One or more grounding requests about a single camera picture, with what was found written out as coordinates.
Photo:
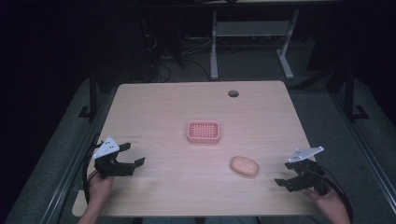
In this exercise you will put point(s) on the black metal stand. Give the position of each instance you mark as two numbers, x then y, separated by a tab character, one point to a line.
350	93
92	93

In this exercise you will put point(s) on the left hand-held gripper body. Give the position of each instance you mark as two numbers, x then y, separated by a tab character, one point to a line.
112	166

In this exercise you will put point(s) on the person's left hand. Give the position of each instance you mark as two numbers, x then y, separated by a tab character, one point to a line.
100	188

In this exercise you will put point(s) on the aluminium rail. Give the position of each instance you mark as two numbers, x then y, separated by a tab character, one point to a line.
67	180
364	149

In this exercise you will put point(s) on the pink soap dish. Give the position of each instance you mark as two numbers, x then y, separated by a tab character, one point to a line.
203	132

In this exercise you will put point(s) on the white metal desk frame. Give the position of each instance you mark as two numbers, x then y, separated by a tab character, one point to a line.
249	28

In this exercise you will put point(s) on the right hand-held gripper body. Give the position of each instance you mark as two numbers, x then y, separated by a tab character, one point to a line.
308	175

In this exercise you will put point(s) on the person's right hand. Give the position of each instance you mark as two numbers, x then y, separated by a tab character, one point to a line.
327	202

